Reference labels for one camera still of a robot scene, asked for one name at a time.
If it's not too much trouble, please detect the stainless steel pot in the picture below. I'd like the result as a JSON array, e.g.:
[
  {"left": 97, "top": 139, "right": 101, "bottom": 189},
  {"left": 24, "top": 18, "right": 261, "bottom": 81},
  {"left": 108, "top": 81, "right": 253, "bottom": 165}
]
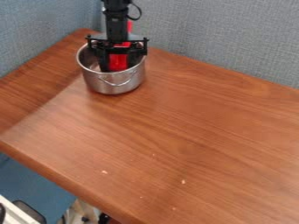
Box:
[{"left": 76, "top": 45, "right": 145, "bottom": 95}]

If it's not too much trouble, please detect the white radiator panel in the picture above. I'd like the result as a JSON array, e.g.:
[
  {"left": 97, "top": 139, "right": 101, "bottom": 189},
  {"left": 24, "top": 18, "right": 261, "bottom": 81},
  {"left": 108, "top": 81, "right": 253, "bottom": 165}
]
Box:
[{"left": 0, "top": 195, "right": 32, "bottom": 224}]

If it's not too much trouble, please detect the wooden table leg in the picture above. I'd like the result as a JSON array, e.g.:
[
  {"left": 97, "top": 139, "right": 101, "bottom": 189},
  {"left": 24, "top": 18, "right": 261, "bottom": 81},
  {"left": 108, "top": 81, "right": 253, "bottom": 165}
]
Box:
[{"left": 64, "top": 199, "right": 99, "bottom": 224}]

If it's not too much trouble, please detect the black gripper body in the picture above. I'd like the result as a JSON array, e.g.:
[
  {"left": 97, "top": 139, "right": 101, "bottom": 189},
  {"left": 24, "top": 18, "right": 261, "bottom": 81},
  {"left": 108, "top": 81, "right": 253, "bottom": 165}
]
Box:
[{"left": 85, "top": 7, "right": 148, "bottom": 55}]

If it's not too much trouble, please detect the red plastic cross-shaped bar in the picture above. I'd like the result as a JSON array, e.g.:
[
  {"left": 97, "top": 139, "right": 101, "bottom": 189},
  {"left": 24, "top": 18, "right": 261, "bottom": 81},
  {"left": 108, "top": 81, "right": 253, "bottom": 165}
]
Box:
[{"left": 108, "top": 21, "right": 132, "bottom": 72}]

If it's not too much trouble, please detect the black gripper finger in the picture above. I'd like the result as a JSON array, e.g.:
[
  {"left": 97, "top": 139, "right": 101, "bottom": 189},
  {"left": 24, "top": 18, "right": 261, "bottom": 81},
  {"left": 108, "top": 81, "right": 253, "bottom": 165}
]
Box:
[
  {"left": 97, "top": 49, "right": 109, "bottom": 72},
  {"left": 127, "top": 52, "right": 140, "bottom": 68}
]

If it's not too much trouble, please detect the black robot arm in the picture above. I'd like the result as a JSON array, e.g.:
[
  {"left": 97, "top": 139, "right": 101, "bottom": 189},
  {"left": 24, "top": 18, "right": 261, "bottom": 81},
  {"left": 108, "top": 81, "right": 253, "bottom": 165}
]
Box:
[{"left": 85, "top": 0, "right": 149, "bottom": 72}]

